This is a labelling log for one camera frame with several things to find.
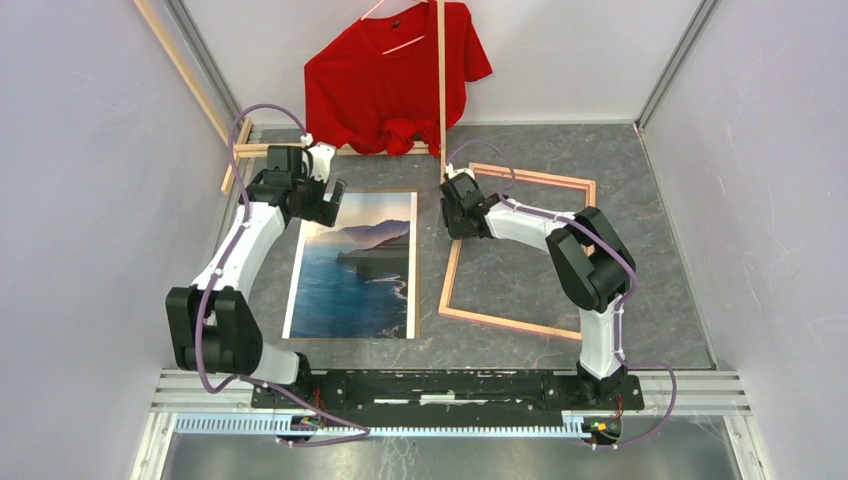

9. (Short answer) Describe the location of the landscape photo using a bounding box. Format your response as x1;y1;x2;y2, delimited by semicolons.
282;190;419;340

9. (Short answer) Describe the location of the pink wooden picture frame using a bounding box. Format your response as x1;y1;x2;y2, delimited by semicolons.
438;162;597;341

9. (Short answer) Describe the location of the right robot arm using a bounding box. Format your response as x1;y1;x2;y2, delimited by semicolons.
440;171;636;408

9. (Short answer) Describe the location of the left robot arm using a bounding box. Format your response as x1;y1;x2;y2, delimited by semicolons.
165;142;346;408

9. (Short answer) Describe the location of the wooden clothes rack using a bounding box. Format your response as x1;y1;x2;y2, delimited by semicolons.
132;0;449;196

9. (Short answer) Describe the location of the red t-shirt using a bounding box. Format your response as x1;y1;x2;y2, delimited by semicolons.
304;2;493;156

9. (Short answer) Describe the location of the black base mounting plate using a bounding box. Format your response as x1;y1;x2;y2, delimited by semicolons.
291;369;645;427

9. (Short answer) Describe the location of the pink clothes hanger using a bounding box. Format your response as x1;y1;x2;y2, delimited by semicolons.
356;1;431;55

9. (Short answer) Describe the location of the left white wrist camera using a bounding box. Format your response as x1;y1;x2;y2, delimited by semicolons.
300;133;336;183

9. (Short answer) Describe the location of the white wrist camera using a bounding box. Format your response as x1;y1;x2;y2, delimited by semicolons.
443;164;476;182
300;133;336;183

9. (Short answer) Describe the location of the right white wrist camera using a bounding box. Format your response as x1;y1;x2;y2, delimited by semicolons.
443;164;476;182

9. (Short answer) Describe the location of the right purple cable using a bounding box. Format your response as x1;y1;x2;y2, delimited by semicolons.
446;139;678;452

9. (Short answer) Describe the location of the white slotted cable duct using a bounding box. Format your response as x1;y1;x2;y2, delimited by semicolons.
173;413;590;439

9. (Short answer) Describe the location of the aluminium rail frame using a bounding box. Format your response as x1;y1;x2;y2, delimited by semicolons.
133;369;770;479

